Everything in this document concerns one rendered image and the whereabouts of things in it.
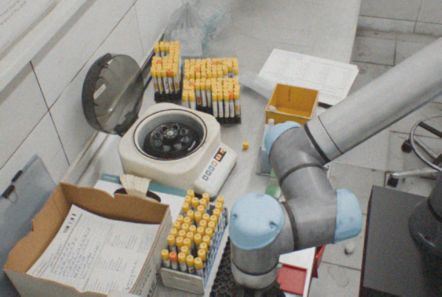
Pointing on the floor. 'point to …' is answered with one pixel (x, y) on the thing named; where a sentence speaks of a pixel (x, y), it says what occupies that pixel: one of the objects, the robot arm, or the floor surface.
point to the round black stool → (420, 154)
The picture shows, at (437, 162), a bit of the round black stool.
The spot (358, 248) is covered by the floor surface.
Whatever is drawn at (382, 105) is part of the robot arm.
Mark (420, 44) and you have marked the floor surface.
